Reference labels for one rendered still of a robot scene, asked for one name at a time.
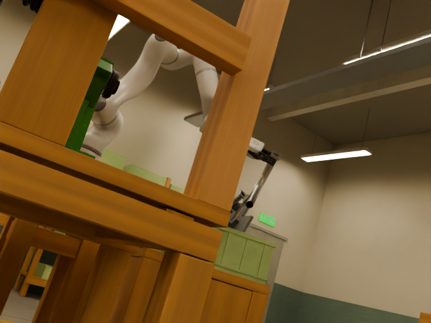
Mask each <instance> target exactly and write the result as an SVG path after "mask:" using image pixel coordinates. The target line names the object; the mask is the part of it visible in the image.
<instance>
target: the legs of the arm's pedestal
mask: <svg viewBox="0 0 431 323"><path fill-rule="evenodd" d="M37 225H38V224H34V223H32V222H28V221H25V220H22V219H18V218H15V217H12V216H8V217H7V220H6V222H5V224H4V226H3V229H2V231H1V234H0V317H1V314H2V312H3V309H4V306H5V304H6V302H7V299H8V297H9V294H10V292H11V290H12V287H13V284H14V282H15V279H16V277H17V275H18V272H19V270H20V267H21V265H22V262H23V260H24V257H25V255H26V252H27V250H28V247H29V245H30V246H32V247H36V248H39V249H43V250H45V251H49V252H52V253H56V254H58V255H57V257H56V260H55V263H54V265H53V268H52V270H51V273H50V275H49V278H48V280H47V283H46V286H45V289H44V291H43V294H42V297H41V299H40V302H39V304H38V307H37V310H36V312H35V315H34V317H33V320H32V322H31V323H72V322H73V320H74V316H75V314H76V311H77V309H78V306H79V303H80V300H81V297H82V295H83V291H84V289H85V286H86V284H87V281H88V278H89V275H90V272H91V270H92V266H93V264H94V261H95V259H96V256H97V252H98V250H99V247H100V244H97V243H95V242H91V241H88V240H85V239H82V238H78V237H76V236H72V235H69V234H65V235H63V234H60V233H56V232H54V231H50V230H48V229H44V228H40V227H38V226H37Z"/></svg>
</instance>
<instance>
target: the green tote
mask: <svg viewBox="0 0 431 323"><path fill-rule="evenodd" d="M214 229H216V230H219V231H222V232H223V236H222V239H221V243H220V246H219V250H218V253H217V257H216V260H215V263H212V262H209V263H212V264H214V265H215V269H217V270H220V271H223V272H227V273H229V274H233V275H235V276H239V277H243V278H245V279H248V280H252V281H255V282H257V283H261V284H265V283H266V281H268V279H267V274H268V271H269V266H270V263H271V258H272V255H273V251H274V248H276V245H277V244H276V243H273V242H270V241H268V240H264V239H262V238H259V237H256V236H253V235H249V234H247V233H244V232H242V231H238V230H236V229H232V228H229V227H227V228H214ZM207 262H208V261H207Z"/></svg>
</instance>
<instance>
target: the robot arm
mask: <svg viewBox="0 0 431 323"><path fill-rule="evenodd" d="M188 65H193V66H194V71H195V74H196V79H197V83H198V88H199V93H200V96H201V105H202V113H203V122H202V123H201V126H200V129H199V131H200V132H202V133H203V130H204V127H205V123H206V121H207V117H208V113H209V111H210V107H211V105H212V101H213V98H214V95H215V92H216V88H217V85H218V82H219V81H218V77H217V72H216V68H215V67H214V66H212V65H210V64H209V63H207V62H204V61H203V60H201V59H199V58H197V57H195V56H194V55H192V54H190V53H188V52H186V51H184V50H183V49H177V47H176V46H175V45H173V44H172V43H170V42H168V41H166V40H164V39H162V38H160V37H158V36H157V35H155V34H152V35H151V36H150V37H149V39H148V41H147V42H146V44H145V46H144V49H143V51H142V54H141V56H140V58H139V59H138V61H137V63H136V64H135V65H134V66H133V67H132V68H131V70H130V71H129V72H128V73H127V74H126V75H125V76H124V77H123V78H122V79H120V85H119V88H118V89H117V92H116V93H115V94H114V95H111V96H110V98H108V99H105V98H103V97H101V95H100V97H99V100H98V102H97V105H96V109H95V110H94V114H93V116H92V119H91V121H92V122H93V126H92V127H91V128H90V129H89V130H88V131H87V133H86V135H85V138H84V141H83V144H82V146H81V149H80V151H83V152H88V153H89V154H91V155H92V156H95V157H96V158H95V159H96V160H100V159H101V157H102V154H103V152H104V150H105V148H106V146H107V145H108V144H109V143H110V142H111V141H113V140H114V139H115V138H116V137H117V136H118V135H119V133H120V132H121V130H122V127H123V116H122V114H121V112H120V110H119V109H118V107H120V105H122V104H123V103H124V102H126V101H127V100H130V99H133V98H135V97H137V96H138V95H139V94H140V93H141V92H142V91H143V90H144V89H145V88H146V87H147V86H148V85H149V84H150V83H151V82H152V81H153V79H154V78H155V76H156V73H157V71H158V68H159V66H161V67H163V68H165V69H167V70H178V69H180V68H182V67H185V66H188ZM270 155H271V152H270V151H268V150H267V149H266V148H265V147H264V143H263V142H261V141H259V140H257V139H255V138H253V137H252V138H251V140H250V143H249V147H248V152H247V154H246V156H248V157H250V158H252V159H254V160H256V159H257V160H262V161H263V162H266V163H268V164H270V165H272V166H274V164H275V163H276V161H277V160H276V159H274V158H272V157H270Z"/></svg>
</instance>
